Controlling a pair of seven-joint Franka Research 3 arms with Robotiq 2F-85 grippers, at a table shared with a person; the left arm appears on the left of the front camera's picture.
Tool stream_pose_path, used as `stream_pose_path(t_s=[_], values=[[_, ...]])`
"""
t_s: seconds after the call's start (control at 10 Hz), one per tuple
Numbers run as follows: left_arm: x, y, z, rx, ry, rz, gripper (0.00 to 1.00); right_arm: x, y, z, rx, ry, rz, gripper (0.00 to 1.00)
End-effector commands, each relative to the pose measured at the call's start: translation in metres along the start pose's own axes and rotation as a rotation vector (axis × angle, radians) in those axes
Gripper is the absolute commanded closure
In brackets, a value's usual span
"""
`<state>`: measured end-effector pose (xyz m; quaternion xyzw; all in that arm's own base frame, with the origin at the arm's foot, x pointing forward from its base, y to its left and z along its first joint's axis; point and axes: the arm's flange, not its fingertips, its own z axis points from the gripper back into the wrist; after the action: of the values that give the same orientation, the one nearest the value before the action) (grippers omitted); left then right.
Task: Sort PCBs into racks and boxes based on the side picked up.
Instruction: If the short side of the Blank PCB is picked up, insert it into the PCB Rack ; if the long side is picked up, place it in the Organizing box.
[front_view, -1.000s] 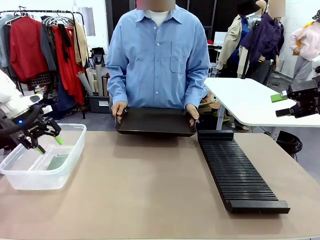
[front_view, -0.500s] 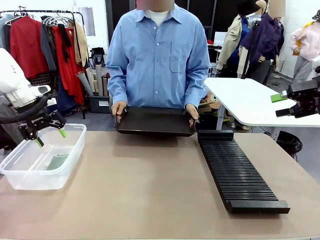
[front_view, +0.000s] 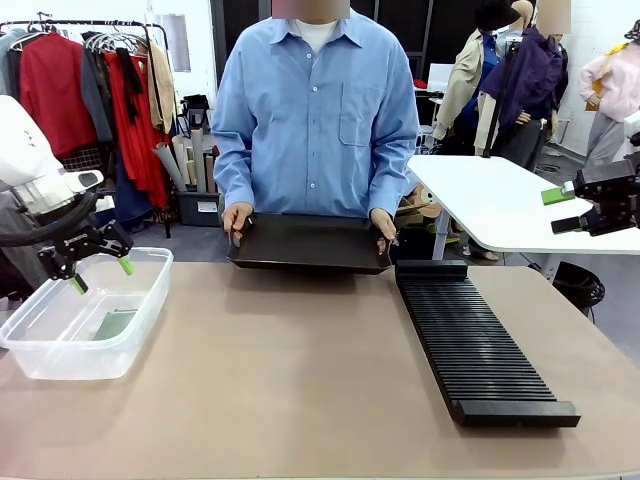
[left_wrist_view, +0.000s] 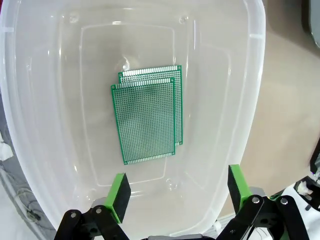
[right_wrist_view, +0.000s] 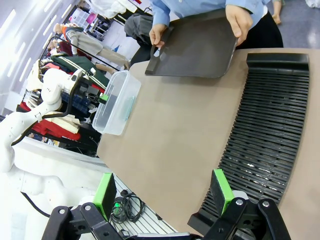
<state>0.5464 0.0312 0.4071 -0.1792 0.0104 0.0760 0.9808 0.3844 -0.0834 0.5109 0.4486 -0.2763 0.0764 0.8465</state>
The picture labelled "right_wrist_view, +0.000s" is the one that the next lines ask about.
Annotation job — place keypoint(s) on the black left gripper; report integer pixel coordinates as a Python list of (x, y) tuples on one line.
[(93, 93)]

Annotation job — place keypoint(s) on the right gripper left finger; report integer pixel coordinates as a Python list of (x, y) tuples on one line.
[(106, 195)]

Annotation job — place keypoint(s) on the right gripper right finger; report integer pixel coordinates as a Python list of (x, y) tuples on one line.
[(222, 195)]

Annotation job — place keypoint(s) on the large green PCB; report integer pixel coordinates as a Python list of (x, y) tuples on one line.
[(129, 108)]

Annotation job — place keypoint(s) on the black plastic tray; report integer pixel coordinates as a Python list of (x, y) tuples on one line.
[(195, 47)]

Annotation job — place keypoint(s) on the person's right forearm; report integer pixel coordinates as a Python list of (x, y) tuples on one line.
[(162, 13)]

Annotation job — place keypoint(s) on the person's left forearm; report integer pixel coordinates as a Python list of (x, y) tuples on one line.
[(250, 5)]

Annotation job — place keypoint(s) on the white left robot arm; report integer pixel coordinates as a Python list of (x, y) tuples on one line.
[(52, 85)]

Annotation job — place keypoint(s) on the person's right hand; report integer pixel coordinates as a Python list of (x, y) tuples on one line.
[(157, 35)]

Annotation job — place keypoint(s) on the person's left hand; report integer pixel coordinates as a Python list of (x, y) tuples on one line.
[(240, 22)]

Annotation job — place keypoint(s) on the clear plastic box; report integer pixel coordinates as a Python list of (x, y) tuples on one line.
[(117, 112)]

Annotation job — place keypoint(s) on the green striped garment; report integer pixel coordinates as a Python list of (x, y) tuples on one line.
[(80, 67)]

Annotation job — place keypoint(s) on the mannequin in beige trousers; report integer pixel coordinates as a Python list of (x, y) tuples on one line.
[(82, 40)]

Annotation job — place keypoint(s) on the white drawer unit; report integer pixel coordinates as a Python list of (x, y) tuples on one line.
[(81, 16)]

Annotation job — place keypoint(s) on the black slotted PCB rack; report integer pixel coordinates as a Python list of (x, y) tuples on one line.
[(270, 125)]

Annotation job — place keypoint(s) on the person in blue shirt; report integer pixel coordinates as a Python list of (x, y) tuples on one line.
[(190, 7)]

